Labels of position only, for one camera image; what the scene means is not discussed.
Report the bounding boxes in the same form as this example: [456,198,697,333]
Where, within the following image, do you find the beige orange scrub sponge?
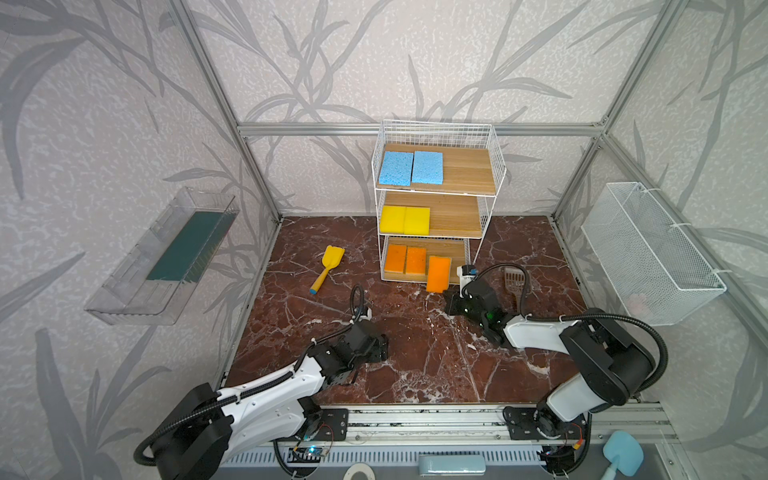
[384,244,408,274]

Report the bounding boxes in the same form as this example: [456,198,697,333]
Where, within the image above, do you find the yellow foam sponge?
[403,207,430,236]
[379,205,407,234]

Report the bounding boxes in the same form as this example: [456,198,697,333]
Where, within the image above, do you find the blue cellulose sponge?
[411,151,444,185]
[378,151,413,187]

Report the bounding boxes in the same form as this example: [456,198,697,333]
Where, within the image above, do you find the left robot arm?
[133,285,388,479]

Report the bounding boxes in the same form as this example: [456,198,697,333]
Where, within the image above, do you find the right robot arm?
[446,263,669,439]

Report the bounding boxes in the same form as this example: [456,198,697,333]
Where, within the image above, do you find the yellow toy shovel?
[310,245,345,295]

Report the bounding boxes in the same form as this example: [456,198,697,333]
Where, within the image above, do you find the green circuit board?
[287,444,332,464]

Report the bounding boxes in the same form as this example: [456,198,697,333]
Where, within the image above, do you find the light blue brush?
[601,431,644,480]

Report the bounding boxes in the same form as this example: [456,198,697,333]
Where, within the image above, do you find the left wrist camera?
[353,306,372,323]

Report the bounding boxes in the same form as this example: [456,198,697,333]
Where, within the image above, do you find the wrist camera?
[353,306,372,323]
[457,264,478,297]

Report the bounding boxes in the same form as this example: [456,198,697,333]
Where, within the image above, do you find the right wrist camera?
[457,264,478,297]

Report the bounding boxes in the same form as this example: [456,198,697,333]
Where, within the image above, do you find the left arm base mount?
[276,408,350,442]

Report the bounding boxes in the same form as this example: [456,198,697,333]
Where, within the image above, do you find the white wire wooden shelf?
[371,119,507,283]

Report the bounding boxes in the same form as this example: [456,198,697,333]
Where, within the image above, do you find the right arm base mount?
[502,406,588,443]

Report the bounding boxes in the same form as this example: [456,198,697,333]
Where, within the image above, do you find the white wire wall basket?
[582,182,727,326]

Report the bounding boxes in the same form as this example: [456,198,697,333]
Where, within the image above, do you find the clear plastic wall tray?
[85,187,240,326]

